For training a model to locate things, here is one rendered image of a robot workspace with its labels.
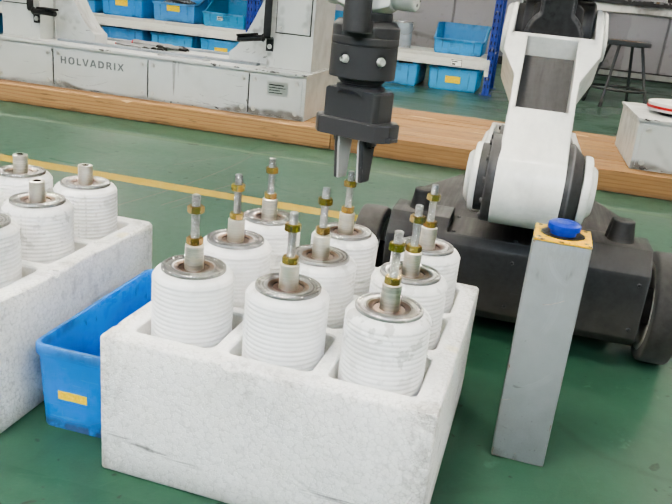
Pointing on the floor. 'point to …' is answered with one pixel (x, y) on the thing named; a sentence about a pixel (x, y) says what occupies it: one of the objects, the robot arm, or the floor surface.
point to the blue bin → (84, 357)
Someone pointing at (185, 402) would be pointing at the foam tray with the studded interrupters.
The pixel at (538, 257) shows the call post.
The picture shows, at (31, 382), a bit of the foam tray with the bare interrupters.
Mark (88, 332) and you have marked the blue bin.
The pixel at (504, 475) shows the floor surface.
